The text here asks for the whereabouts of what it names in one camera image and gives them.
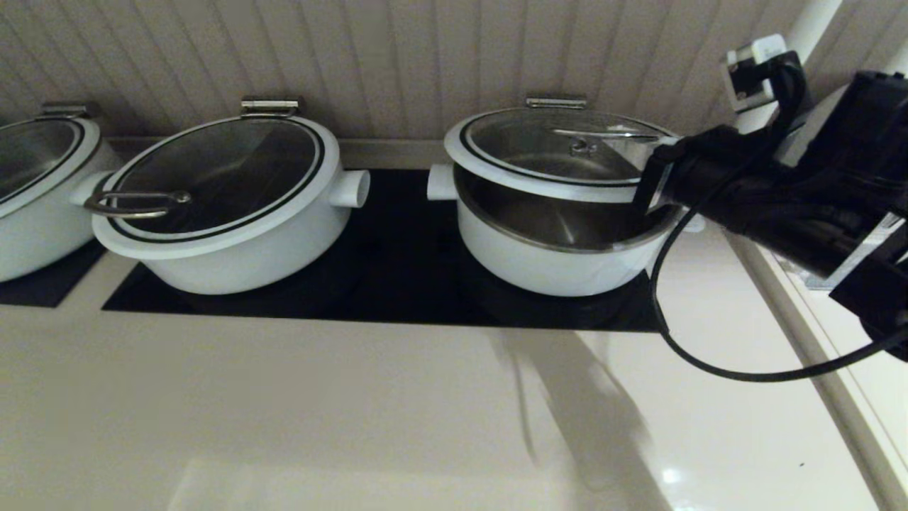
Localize glass lid with white rim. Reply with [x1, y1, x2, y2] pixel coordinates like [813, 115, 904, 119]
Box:
[445, 106, 682, 204]

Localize white pot with steel insert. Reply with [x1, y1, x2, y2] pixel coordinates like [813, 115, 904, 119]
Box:
[71, 117, 372, 295]
[0, 117, 125, 283]
[427, 165, 707, 297]

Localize middle white lidded pot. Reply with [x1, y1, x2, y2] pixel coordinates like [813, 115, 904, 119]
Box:
[84, 116, 343, 260]

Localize white lidded pot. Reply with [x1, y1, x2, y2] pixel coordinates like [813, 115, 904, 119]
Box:
[0, 118, 105, 221]
[84, 116, 343, 260]

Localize left white lidded pot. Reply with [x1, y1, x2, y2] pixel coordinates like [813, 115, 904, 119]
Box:
[0, 118, 105, 221]

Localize large black glass cooktop panel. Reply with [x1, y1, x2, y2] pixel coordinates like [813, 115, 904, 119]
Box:
[101, 170, 664, 333]

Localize small black glass cooktop panel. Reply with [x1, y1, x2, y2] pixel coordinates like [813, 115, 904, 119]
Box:
[0, 240, 109, 308]

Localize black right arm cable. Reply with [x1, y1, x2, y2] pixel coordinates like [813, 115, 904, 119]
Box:
[649, 51, 908, 384]

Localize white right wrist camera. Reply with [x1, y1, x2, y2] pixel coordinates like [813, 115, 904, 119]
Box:
[722, 34, 790, 113]

